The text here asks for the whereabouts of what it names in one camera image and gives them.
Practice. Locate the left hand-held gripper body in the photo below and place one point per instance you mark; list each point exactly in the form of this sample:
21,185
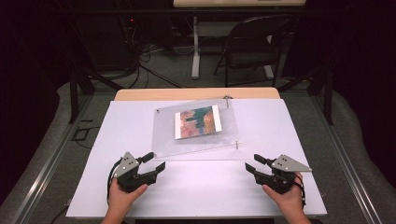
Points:
127,165

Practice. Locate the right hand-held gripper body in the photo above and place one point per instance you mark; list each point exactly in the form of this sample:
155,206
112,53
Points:
286,165

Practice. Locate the clear acrylic photo frame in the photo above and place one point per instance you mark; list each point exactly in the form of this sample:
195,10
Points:
168,137

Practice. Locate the colourful painting print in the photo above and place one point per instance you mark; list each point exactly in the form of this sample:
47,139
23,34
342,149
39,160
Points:
197,122

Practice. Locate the person's left hand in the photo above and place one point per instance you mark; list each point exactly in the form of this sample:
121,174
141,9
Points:
121,200

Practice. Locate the person's right hand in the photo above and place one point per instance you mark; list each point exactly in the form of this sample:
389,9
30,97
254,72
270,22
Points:
289,202

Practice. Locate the white board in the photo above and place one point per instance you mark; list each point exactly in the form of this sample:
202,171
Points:
202,186

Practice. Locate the wooden table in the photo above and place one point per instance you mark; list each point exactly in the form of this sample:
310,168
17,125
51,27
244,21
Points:
174,93

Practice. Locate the black metal stand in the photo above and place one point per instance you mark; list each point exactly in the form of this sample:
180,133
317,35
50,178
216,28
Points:
73,93
328,93

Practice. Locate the white desk leg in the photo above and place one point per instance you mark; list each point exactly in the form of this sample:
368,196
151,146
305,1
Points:
268,71
195,53

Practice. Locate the black folding chair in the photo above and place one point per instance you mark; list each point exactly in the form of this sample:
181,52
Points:
249,59

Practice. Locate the black equipment with red light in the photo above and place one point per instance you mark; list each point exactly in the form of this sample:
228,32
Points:
129,37

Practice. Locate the light wooden desk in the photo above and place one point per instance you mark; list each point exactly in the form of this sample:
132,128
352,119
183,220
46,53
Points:
236,3

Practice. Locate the aluminium rail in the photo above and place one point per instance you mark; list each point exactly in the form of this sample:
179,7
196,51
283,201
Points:
46,168
345,168

